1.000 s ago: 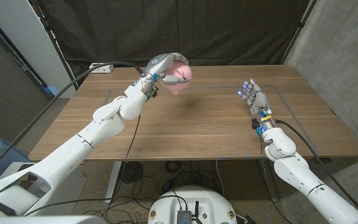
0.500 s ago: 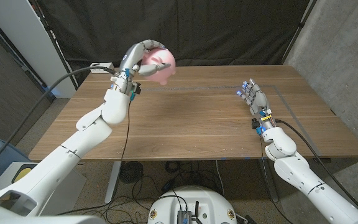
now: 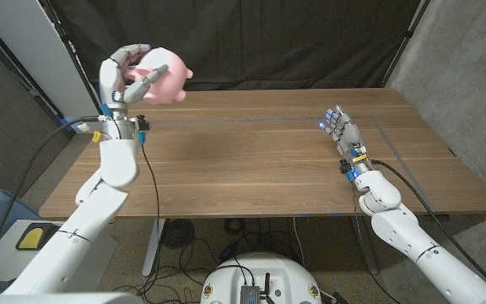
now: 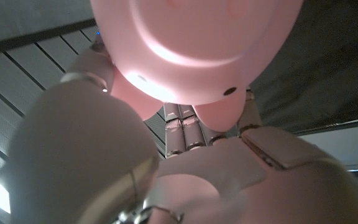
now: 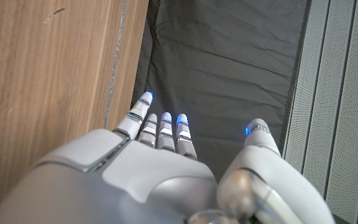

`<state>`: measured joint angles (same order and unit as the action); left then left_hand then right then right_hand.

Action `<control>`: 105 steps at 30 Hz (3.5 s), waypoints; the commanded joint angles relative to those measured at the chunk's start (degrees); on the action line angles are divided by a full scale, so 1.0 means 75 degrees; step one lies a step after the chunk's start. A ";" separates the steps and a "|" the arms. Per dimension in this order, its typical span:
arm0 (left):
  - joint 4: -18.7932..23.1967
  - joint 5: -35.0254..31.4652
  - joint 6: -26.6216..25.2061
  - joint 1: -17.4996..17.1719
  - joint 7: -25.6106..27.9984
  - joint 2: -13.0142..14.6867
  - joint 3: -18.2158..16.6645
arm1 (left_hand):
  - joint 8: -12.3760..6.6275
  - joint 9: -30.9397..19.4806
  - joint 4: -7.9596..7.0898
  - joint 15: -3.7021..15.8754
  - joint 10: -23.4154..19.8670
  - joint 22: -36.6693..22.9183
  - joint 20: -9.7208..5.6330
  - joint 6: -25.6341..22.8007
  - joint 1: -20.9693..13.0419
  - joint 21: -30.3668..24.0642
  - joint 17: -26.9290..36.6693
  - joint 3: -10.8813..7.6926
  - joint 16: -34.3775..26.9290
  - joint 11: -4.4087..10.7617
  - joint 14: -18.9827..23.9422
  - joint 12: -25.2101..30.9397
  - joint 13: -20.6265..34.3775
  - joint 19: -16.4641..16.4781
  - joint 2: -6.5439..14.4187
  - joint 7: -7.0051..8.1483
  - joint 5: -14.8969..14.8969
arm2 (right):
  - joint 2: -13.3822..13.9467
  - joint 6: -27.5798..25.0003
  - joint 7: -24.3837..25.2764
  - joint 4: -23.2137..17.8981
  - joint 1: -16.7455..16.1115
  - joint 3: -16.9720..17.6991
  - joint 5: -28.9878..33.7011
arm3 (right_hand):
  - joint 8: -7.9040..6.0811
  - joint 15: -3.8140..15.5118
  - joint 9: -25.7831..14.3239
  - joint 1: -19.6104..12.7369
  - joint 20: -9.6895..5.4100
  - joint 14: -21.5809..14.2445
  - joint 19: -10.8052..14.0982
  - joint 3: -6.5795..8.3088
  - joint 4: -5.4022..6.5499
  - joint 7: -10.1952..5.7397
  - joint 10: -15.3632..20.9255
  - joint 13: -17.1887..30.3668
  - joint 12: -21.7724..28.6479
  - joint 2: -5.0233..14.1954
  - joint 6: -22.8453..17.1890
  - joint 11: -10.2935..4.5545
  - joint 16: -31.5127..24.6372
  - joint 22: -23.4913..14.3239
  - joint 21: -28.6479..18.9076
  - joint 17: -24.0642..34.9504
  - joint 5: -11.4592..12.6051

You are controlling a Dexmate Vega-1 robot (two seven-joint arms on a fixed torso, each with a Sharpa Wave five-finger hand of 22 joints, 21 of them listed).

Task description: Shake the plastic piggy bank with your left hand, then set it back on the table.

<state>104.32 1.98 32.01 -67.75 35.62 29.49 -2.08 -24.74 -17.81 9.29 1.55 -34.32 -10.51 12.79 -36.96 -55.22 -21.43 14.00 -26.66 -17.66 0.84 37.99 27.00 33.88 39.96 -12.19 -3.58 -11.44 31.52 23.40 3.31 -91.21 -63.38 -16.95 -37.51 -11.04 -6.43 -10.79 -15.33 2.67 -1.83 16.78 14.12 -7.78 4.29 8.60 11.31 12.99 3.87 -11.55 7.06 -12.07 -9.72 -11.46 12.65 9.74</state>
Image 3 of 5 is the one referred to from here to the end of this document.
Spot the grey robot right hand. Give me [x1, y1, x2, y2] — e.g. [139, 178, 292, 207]
[318, 105, 373, 182]

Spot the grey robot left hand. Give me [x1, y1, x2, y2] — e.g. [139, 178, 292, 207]
[98, 43, 170, 122]

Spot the pink plastic piggy bank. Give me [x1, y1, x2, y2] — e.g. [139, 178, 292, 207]
[124, 46, 194, 106]

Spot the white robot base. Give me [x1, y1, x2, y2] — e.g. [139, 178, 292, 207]
[199, 252, 323, 304]

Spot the white board panel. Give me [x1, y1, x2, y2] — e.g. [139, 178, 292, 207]
[0, 0, 105, 135]

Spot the grey table leg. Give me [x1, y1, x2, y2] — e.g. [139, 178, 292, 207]
[349, 215, 380, 275]

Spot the black backdrop cloth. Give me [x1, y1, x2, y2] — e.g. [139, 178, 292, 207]
[51, 0, 421, 115]

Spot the small black fan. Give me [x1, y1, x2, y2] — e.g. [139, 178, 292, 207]
[161, 218, 196, 250]

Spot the white table leg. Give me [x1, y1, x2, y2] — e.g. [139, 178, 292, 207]
[141, 218, 167, 274]

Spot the black power adapter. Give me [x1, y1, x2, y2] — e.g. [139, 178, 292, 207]
[219, 243, 238, 261]

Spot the yellow black foot pedal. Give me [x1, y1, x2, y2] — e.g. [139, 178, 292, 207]
[14, 222, 62, 252]

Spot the white pedal platform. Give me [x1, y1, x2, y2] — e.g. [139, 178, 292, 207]
[0, 218, 120, 292]

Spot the grey radio module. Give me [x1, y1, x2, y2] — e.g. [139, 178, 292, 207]
[240, 285, 262, 304]

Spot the thin braided right arm cable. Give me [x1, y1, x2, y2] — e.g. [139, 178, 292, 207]
[350, 179, 365, 221]

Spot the thin braided arm cable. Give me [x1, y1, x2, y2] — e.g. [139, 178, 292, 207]
[139, 141, 162, 292]
[350, 179, 365, 221]

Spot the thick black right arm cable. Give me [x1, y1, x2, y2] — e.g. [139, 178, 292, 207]
[370, 158, 486, 293]

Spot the thin white cable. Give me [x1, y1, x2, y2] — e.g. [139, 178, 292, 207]
[292, 216, 306, 257]

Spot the thin braided left arm cable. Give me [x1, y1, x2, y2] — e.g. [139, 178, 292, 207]
[139, 141, 162, 292]

